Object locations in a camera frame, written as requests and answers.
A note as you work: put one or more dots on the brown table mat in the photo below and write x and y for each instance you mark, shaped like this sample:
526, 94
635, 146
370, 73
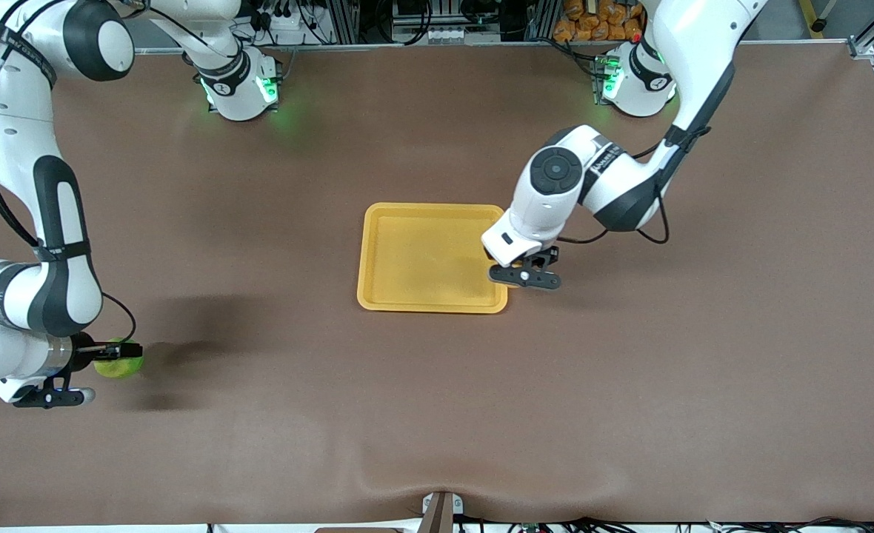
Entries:
437, 414

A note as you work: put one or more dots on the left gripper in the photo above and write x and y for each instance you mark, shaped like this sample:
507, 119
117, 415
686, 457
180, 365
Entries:
549, 256

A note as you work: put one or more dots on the white power strip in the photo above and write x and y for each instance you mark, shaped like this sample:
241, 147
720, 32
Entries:
285, 33

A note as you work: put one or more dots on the orange snack packages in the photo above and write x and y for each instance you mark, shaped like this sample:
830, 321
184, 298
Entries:
592, 26

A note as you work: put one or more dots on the metal table clamp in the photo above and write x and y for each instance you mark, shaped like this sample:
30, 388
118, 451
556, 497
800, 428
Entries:
441, 511

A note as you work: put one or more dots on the background electronics box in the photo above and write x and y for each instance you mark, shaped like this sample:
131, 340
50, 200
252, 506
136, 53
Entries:
452, 35

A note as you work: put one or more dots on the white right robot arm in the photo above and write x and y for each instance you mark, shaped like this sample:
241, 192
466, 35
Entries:
7, 111

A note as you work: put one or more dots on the yellow plastic tray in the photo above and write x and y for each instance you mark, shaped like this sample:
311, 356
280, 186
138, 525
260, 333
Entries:
407, 259

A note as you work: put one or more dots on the green apple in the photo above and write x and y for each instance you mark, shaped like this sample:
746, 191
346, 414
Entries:
115, 368

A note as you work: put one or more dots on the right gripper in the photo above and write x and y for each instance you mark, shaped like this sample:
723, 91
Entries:
81, 352

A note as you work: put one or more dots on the silver table edge rail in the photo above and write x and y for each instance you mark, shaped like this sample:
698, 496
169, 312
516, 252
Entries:
481, 46

